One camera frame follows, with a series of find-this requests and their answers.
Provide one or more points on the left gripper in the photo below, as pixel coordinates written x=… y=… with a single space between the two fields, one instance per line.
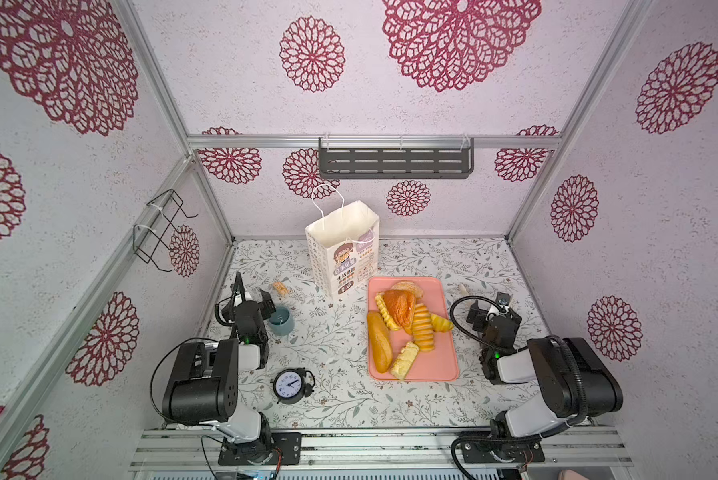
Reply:
x=240 y=303

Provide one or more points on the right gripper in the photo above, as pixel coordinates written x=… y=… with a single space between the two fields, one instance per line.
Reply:
x=479 y=315

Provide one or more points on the orange croissant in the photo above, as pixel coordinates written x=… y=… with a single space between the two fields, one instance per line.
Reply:
x=401 y=306

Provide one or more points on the pale yellow square bread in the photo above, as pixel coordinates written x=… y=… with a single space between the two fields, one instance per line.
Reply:
x=404 y=361

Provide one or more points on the white paper bag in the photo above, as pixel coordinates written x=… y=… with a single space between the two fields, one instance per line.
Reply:
x=344 y=248

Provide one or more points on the long baguette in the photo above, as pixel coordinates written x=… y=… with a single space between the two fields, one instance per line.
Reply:
x=378 y=335

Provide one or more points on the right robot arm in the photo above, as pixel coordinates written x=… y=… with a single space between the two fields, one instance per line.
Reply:
x=573 y=382

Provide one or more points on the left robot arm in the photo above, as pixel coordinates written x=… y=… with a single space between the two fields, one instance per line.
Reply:
x=203 y=385

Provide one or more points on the small yellow bread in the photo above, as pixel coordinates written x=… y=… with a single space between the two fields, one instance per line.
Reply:
x=441 y=324

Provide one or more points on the ridged spiral bread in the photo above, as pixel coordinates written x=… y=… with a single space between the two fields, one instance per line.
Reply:
x=422 y=328

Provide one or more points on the corn-like yellow bread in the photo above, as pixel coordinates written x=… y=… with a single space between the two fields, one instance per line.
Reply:
x=385 y=313

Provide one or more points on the teal cup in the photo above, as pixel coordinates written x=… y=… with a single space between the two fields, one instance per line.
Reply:
x=281 y=322

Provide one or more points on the black alarm clock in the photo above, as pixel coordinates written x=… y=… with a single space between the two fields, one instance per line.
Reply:
x=292 y=385

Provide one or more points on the black wire rack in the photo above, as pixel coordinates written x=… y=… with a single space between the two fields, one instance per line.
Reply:
x=167 y=242

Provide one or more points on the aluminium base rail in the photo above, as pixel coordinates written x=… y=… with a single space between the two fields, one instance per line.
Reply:
x=377 y=448

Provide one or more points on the grey wall shelf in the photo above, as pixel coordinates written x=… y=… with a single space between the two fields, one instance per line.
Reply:
x=399 y=163

